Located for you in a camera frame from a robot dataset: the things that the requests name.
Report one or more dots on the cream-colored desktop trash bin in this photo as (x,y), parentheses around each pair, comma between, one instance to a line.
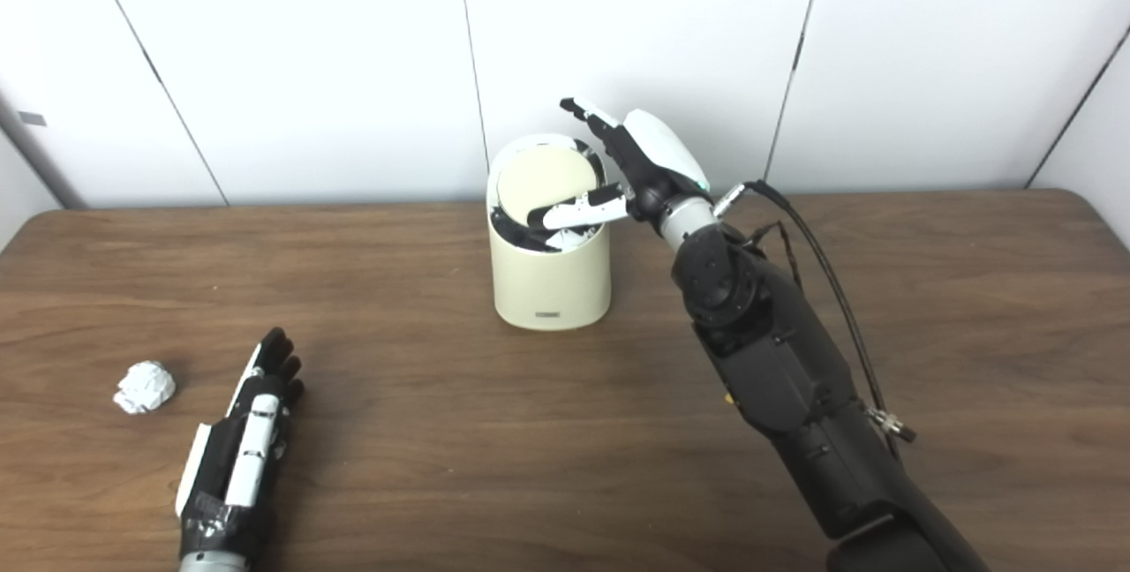
(547,281)

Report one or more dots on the white paper ball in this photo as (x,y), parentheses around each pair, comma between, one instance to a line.
(146,387)

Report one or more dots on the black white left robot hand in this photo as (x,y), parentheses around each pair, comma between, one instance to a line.
(221,475)

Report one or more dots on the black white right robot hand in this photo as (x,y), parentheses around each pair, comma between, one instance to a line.
(658,157)

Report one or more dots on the grey tape patch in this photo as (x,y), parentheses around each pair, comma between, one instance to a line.
(32,118)

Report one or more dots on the cream round bin lid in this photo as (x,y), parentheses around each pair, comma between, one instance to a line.
(543,179)

